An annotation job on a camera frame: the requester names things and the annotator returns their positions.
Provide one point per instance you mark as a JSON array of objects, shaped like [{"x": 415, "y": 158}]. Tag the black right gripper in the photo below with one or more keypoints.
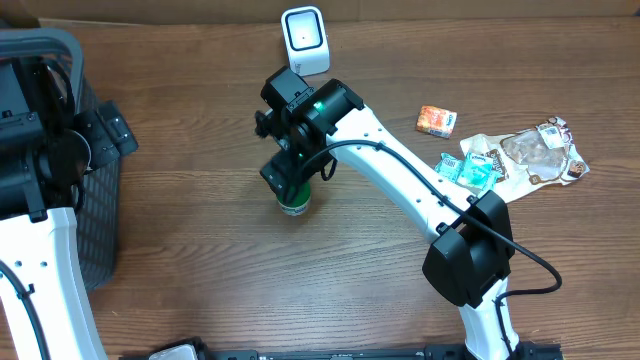
[{"x": 288, "y": 165}]

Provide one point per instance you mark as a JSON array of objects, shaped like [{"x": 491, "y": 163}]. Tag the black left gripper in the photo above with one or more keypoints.
[{"x": 111, "y": 148}]

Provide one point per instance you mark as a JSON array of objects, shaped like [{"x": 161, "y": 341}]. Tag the green lid jar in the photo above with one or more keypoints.
[{"x": 296, "y": 201}]

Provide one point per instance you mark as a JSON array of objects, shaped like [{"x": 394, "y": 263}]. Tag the orange tissue pack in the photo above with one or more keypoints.
[{"x": 436, "y": 121}]

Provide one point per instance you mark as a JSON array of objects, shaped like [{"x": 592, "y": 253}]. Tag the teal packet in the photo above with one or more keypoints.
[{"x": 449, "y": 167}]

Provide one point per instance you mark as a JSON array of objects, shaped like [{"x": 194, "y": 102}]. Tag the Kleenex tissue pack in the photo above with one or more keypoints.
[{"x": 477, "y": 173}]

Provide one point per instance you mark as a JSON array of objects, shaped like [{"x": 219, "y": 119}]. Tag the clear dried mushroom bag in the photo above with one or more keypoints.
[{"x": 546, "y": 152}]

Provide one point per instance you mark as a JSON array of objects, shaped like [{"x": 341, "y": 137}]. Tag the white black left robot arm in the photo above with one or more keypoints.
[{"x": 48, "y": 147}]

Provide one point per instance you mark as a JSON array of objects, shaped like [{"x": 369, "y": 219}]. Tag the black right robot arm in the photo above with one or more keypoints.
[{"x": 470, "y": 238}]

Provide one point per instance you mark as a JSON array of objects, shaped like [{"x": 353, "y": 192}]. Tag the white barcode scanner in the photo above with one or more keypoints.
[{"x": 306, "y": 40}]

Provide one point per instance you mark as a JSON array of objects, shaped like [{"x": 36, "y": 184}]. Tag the grey plastic mesh basket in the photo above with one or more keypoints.
[{"x": 98, "y": 219}]

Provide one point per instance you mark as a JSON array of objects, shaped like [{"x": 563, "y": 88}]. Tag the brown cardboard back panel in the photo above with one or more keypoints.
[{"x": 173, "y": 12}]

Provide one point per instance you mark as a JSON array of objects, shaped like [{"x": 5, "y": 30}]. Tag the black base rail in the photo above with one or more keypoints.
[{"x": 196, "y": 348}]

